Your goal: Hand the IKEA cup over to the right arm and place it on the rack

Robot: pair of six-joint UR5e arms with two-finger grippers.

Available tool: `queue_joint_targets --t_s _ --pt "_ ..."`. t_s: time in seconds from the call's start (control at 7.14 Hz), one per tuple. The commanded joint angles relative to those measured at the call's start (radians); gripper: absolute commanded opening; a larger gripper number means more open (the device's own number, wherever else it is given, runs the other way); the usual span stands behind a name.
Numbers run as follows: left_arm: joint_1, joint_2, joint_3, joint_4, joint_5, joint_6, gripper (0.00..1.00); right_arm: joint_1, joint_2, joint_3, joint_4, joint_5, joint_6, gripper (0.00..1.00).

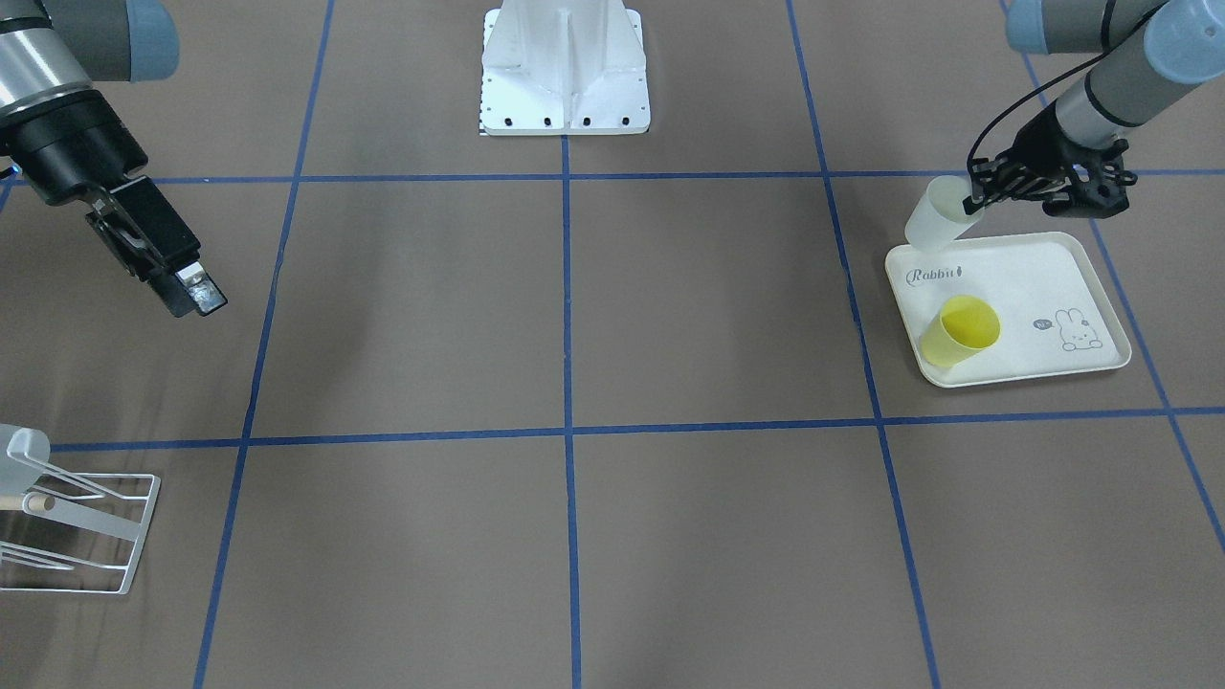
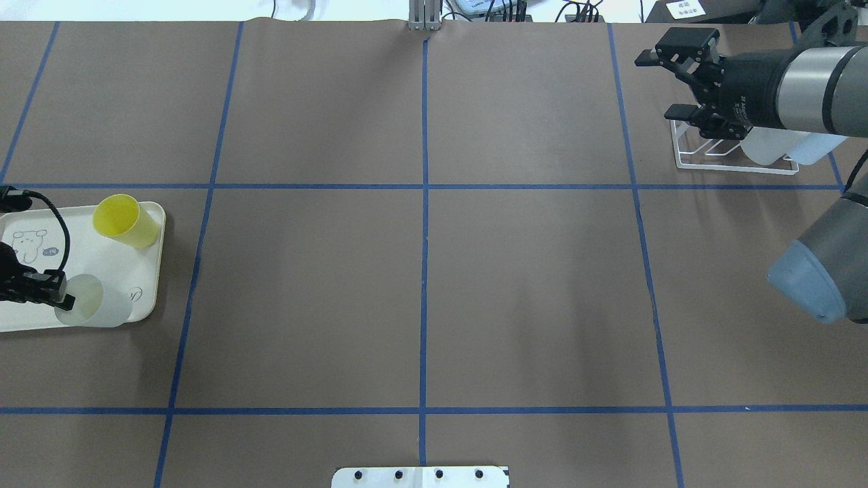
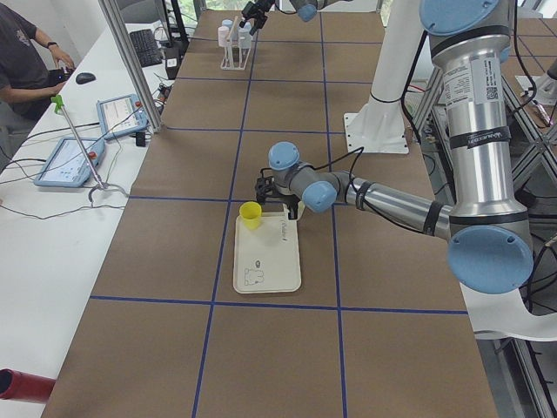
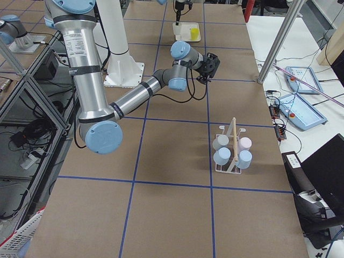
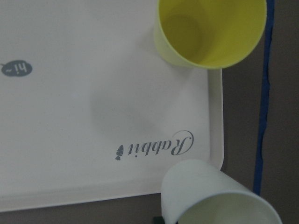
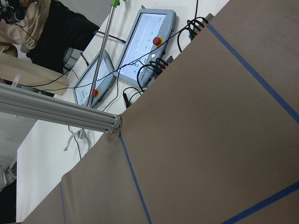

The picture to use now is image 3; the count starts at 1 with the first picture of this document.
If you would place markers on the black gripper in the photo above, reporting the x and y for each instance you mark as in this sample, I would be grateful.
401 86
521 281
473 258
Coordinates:
261 7
293 200

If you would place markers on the cream white plastic cup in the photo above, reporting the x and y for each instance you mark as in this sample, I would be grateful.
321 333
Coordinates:
245 36

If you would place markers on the pink plastic cup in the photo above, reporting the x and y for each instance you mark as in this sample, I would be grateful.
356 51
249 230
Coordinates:
223 34

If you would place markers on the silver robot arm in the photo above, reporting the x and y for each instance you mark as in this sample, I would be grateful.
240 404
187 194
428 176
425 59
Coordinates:
486 228
306 10

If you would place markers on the yellow plastic cup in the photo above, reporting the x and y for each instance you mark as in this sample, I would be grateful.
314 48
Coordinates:
250 214

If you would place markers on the cream plastic tray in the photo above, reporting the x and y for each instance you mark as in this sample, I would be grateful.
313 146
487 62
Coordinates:
266 259

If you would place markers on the black computer keyboard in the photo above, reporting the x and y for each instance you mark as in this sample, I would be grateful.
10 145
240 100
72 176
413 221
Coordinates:
146 47

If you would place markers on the far teach pendant tablet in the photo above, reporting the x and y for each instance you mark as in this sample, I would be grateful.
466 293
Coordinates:
121 116

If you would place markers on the teach pendant tablet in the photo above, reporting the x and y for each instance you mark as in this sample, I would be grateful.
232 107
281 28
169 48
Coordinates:
121 116
65 167

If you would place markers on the black computer mouse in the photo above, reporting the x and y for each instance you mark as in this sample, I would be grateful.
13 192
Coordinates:
85 78

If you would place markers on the metal reacher grabber stick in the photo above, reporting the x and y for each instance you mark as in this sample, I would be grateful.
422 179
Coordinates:
101 185

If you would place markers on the standing person black trousers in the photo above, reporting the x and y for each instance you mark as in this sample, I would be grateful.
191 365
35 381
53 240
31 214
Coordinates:
26 86

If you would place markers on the near teach pendant tablet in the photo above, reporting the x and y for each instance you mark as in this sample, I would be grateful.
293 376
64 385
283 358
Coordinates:
65 167

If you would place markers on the white plastic chair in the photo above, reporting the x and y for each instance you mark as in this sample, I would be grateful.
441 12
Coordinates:
500 316

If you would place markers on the red cylinder tube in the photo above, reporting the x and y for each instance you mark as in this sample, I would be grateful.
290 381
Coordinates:
20 386

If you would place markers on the white wire cup rack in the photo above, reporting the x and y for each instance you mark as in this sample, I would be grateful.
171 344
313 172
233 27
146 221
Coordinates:
234 59

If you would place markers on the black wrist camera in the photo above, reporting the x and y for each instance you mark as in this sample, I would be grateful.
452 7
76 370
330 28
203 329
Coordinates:
264 188

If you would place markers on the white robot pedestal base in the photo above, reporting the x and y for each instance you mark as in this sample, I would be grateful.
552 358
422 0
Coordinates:
379 125

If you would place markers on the aluminium frame post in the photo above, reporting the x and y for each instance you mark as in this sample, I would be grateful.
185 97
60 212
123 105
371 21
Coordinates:
130 59

